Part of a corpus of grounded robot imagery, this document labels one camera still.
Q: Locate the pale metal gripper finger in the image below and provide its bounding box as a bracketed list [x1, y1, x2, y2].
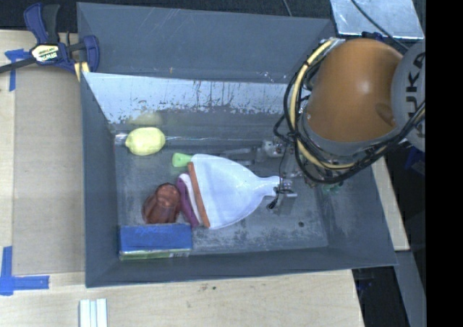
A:
[218, 139, 286, 166]
[274, 179, 300, 216]

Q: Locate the white cloth cone orange rim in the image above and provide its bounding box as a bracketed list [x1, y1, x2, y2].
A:
[186, 153, 282, 231]

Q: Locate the light green toy piece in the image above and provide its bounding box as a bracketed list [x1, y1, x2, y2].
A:
[171, 152, 193, 169]

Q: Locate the purple and white toy slice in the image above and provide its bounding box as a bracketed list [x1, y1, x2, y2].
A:
[175, 172, 202, 229]

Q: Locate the yellow toy lemon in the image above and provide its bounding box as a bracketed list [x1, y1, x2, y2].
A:
[124, 126, 167, 157]

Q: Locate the grey metal bin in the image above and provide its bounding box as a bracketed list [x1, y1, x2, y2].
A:
[75, 1, 399, 289]

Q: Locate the blue and green sponge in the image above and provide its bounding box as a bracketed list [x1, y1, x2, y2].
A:
[118, 223, 194, 261]

